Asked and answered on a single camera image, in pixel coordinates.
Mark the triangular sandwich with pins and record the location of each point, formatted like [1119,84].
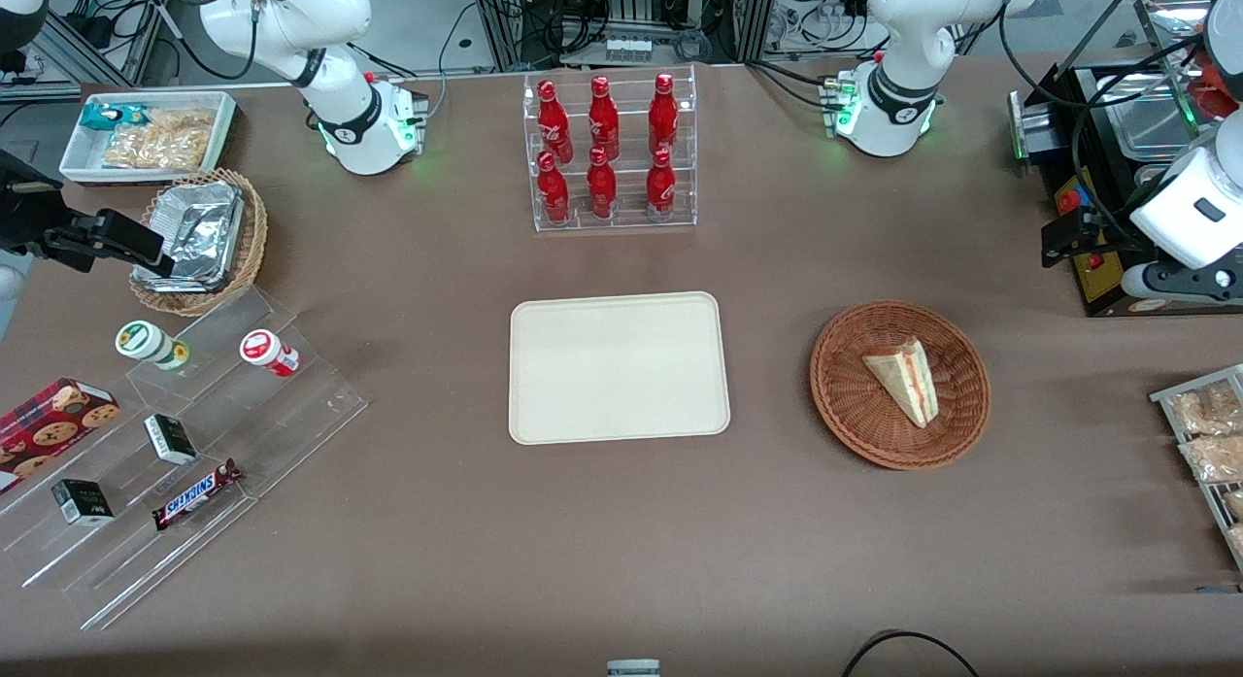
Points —
[908,381]

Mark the red emergency stop button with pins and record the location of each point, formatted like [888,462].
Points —
[1068,199]

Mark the white rectangular snack bin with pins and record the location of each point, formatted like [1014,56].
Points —
[83,157]

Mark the small grey device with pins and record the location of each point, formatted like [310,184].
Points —
[633,668]

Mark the round brown wicker basket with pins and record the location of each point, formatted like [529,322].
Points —
[864,415]

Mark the white power strip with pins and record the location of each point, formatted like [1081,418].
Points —
[629,48]

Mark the clear bag of snacks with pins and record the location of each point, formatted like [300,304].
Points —
[1236,541]
[1214,458]
[1233,504]
[1204,410]

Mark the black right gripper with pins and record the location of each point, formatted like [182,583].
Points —
[27,217]

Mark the red plaid cookie box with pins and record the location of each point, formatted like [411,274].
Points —
[49,429]

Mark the black food warmer appliance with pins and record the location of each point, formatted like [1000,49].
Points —
[1097,123]

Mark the small black carton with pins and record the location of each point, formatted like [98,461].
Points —
[83,502]
[171,440]

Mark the red cola bottle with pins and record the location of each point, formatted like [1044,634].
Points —
[553,123]
[601,189]
[603,118]
[663,118]
[553,193]
[661,189]

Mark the tan wicker basket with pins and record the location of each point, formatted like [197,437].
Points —
[254,235]

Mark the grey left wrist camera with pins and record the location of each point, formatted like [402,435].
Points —
[1180,282]

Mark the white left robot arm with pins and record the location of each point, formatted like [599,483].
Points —
[893,75]

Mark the clear acrylic bottle rack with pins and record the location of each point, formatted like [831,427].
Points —
[626,216]

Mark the beige rectangular tray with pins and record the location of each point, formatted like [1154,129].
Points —
[619,366]

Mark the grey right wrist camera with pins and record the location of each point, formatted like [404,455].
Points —
[8,285]

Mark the clear bag of chips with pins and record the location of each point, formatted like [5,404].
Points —
[160,145]

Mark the clear acrylic stepped shelf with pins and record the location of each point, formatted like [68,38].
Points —
[291,415]

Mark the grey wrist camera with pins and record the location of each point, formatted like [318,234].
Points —
[8,285]
[1180,282]

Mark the green lid white cup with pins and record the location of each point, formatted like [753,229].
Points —
[144,341]

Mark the steel pan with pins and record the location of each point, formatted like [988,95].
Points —
[1151,118]

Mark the aluminium profile frame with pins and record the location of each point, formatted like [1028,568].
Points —
[505,26]

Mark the aluminium foil container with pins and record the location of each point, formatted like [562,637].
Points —
[199,230]

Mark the red sausage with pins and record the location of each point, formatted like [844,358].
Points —
[1214,89]

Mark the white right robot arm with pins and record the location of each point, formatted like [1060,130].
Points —
[359,133]

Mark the teal snack packet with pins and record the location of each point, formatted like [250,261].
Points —
[102,116]

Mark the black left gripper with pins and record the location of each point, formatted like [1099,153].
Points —
[1094,227]

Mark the red lid white cup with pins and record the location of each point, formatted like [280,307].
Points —
[264,351]

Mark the Snickers chocolate bar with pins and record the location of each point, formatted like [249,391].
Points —
[194,495]

